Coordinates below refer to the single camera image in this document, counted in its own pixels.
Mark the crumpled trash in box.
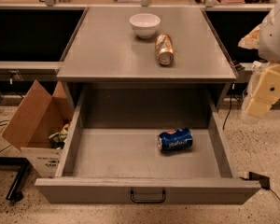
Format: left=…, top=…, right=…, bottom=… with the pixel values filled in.
left=49, top=123, right=70, bottom=149

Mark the blue pepsi can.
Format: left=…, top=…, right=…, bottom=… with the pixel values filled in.
left=158, top=128, right=193, bottom=151

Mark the grey open drawer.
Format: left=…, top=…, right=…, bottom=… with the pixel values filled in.
left=35, top=85, right=260, bottom=204

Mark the white ceramic bowl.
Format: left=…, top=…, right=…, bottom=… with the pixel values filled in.
left=130, top=13, right=161, bottom=38

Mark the brown cardboard box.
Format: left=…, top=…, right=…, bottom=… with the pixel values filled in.
left=2, top=80, right=74, bottom=178

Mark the black metal stand leg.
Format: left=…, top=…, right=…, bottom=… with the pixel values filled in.
left=0, top=157, right=30, bottom=202

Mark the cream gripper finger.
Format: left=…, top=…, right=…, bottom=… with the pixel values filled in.
left=242, top=63, right=280, bottom=119
left=238, top=25, right=260, bottom=49

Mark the black drawer handle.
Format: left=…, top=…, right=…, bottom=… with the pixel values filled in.
left=130, top=189, right=166, bottom=204

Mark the grey cabinet counter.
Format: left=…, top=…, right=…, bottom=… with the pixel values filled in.
left=57, top=6, right=237, bottom=105

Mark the black floor power plug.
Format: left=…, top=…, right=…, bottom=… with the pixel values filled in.
left=242, top=172, right=271, bottom=190

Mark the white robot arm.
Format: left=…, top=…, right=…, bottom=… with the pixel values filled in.
left=238, top=1, right=280, bottom=120

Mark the gold soda can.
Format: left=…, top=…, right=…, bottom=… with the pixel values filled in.
left=155, top=34, right=174, bottom=65

